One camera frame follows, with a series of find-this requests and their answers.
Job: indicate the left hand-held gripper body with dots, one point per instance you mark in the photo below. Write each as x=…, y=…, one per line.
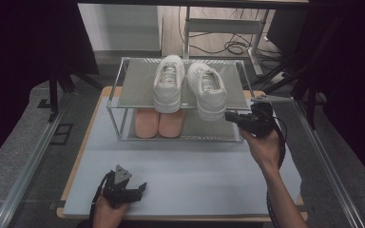
x=119, y=190

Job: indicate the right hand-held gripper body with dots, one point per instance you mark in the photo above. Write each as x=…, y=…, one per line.
x=261, y=122

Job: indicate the white sneaker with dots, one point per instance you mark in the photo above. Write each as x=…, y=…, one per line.
x=210, y=95
x=168, y=91

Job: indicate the pink slipper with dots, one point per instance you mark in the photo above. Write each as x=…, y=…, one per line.
x=146, y=125
x=171, y=125

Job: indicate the two-tier metal shoe rack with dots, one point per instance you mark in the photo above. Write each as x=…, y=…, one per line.
x=136, y=85

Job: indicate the person's right hand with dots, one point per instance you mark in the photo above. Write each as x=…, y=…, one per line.
x=266, y=148

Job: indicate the person's left hand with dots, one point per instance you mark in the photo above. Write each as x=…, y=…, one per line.
x=106, y=215

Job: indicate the white table mat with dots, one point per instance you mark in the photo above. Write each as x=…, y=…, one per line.
x=187, y=183

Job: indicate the white power strip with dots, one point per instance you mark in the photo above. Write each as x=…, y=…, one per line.
x=278, y=77

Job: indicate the black metal stand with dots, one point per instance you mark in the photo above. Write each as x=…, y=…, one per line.
x=54, y=91
x=310, y=91

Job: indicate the white cabinet panel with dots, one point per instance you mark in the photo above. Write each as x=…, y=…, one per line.
x=120, y=27

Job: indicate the aluminium rail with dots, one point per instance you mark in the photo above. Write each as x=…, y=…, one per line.
x=28, y=171
x=329, y=171

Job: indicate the black floor socket frame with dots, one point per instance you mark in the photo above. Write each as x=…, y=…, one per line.
x=53, y=134

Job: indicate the white metal desk frame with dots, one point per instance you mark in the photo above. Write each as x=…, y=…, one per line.
x=223, y=26

